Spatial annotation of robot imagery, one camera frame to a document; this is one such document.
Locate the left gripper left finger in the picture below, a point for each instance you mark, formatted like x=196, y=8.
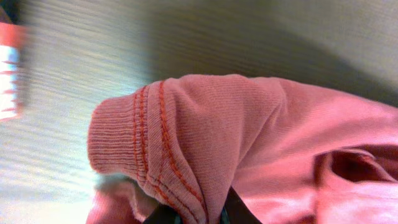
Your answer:
x=163, y=214

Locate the black printed shirt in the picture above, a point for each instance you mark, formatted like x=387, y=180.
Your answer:
x=13, y=36

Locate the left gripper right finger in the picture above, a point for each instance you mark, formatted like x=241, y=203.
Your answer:
x=235, y=211

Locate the red soccer t-shirt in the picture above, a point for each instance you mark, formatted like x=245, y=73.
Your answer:
x=294, y=153

